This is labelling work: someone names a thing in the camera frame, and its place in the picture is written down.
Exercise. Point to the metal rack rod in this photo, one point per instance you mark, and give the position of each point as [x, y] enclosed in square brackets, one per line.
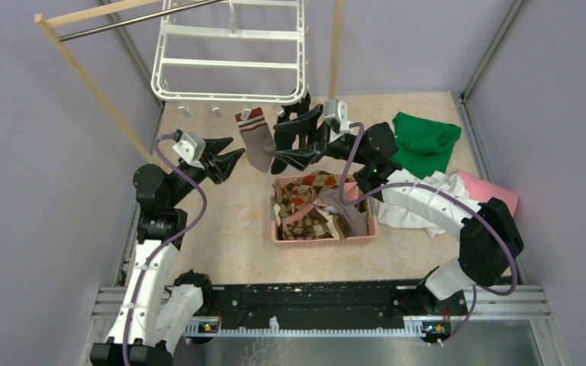
[160, 14]

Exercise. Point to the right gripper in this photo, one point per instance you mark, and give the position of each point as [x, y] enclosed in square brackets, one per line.
[301, 158]

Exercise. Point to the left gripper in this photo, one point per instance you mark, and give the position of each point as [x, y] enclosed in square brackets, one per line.
[223, 164]

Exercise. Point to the grey orange striped sock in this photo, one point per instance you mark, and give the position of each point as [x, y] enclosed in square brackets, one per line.
[257, 138]

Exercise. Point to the white clip hanger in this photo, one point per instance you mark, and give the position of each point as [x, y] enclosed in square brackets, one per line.
[243, 52]

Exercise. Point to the green cloth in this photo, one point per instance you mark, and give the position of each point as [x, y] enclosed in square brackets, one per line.
[424, 146]

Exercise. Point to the pink cloth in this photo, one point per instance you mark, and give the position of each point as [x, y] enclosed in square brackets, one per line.
[482, 190]

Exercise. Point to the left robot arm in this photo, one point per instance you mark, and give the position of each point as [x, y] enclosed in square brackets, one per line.
[151, 320]

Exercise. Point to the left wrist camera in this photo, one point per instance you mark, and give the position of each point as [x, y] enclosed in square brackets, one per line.
[190, 148]

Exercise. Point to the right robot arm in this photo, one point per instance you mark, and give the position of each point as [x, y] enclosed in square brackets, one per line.
[489, 241]

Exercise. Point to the black sock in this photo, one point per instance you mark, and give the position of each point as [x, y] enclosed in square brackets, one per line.
[284, 141]
[300, 109]

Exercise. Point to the wooden drying rack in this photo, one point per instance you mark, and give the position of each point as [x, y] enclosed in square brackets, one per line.
[48, 27]

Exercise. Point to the brown striped sock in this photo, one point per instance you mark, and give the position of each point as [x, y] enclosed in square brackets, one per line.
[312, 228]

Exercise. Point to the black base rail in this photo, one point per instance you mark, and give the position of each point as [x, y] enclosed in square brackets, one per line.
[343, 307]

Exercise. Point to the pink plastic basket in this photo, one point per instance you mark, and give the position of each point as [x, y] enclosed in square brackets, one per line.
[363, 206]

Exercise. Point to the grey cloth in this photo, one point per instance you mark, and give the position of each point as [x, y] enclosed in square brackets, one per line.
[351, 212]

